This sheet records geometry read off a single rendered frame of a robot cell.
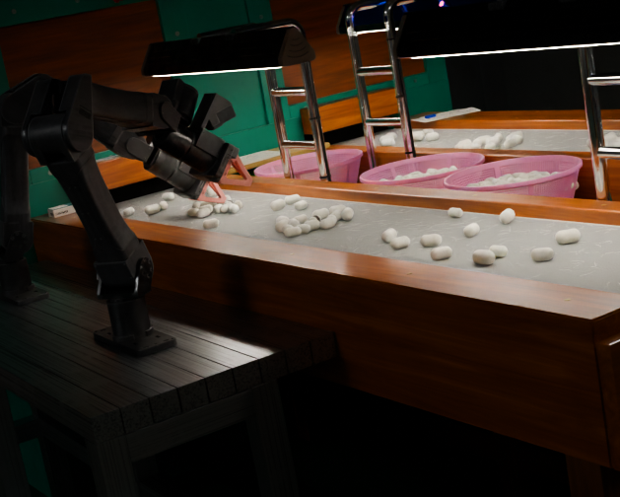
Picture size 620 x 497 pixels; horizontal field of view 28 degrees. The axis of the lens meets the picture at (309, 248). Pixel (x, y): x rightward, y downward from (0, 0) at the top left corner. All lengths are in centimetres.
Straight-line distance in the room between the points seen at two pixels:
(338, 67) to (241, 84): 31
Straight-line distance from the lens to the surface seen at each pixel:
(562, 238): 190
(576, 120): 297
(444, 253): 192
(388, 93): 342
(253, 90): 327
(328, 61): 340
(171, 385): 180
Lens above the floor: 120
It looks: 12 degrees down
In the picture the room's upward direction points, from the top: 10 degrees counter-clockwise
